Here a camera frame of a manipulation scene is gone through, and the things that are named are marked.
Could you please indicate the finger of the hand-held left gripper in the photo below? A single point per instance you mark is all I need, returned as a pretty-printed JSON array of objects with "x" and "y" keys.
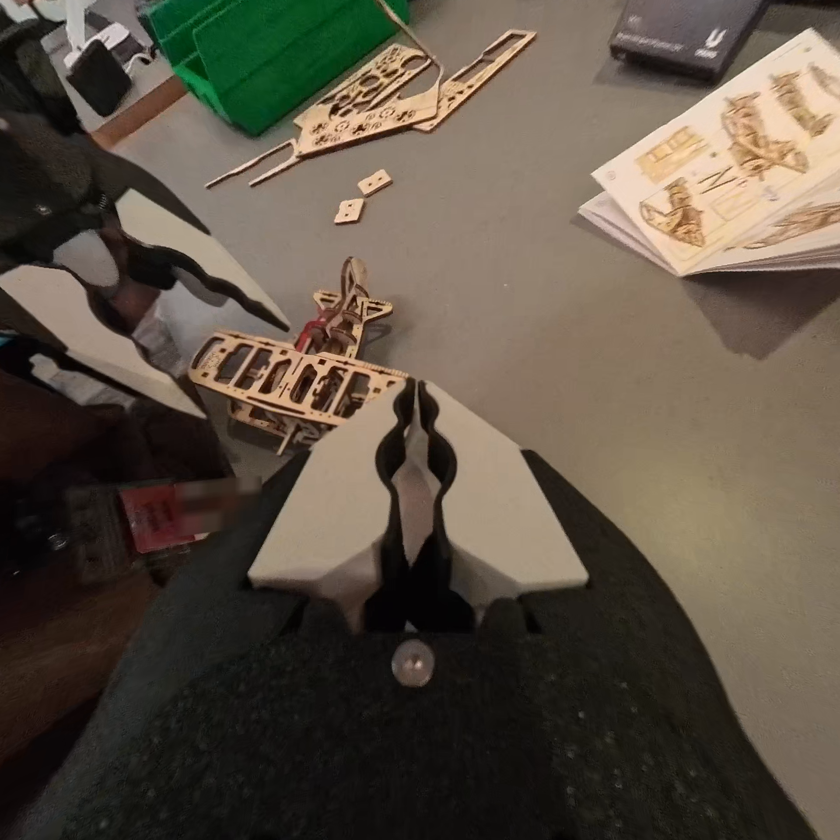
[
  {"x": 52, "y": 308},
  {"x": 190, "y": 236}
]

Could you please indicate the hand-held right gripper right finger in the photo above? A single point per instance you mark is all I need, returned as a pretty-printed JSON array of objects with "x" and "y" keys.
[{"x": 505, "y": 518}]

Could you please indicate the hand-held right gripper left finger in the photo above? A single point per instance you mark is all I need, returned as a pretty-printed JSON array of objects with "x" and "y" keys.
[{"x": 328, "y": 512}]

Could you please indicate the wooden model airplane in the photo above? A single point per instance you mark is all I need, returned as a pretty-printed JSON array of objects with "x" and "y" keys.
[{"x": 211, "y": 361}]

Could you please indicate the grey desk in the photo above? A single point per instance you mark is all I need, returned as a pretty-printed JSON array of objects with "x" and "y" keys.
[{"x": 558, "y": 328}]

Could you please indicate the black device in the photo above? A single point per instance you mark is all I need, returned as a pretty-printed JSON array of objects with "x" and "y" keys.
[{"x": 98, "y": 79}]

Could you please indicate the small square wooden piece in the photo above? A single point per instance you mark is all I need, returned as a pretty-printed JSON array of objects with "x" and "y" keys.
[
  {"x": 349, "y": 211},
  {"x": 375, "y": 182}
]

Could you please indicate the red badge card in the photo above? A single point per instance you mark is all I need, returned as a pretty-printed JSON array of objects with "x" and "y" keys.
[{"x": 154, "y": 518}]

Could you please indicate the green plastic bin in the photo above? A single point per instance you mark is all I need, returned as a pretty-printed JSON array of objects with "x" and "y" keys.
[{"x": 275, "y": 59}]

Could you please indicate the wooden parts sheet with prongs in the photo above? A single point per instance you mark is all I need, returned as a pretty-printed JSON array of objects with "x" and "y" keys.
[{"x": 367, "y": 111}]

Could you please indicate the narrow wooden parts sheet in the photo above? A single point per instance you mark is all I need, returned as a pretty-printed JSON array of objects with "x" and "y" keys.
[{"x": 485, "y": 65}]

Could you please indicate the instruction booklet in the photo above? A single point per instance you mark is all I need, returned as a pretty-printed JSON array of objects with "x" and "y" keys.
[{"x": 722, "y": 164}]

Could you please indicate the black box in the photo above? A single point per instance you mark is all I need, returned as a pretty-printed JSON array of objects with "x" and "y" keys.
[{"x": 682, "y": 33}]

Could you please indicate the thin wooden frame offcut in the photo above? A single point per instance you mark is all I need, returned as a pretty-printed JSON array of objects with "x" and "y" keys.
[{"x": 401, "y": 26}]

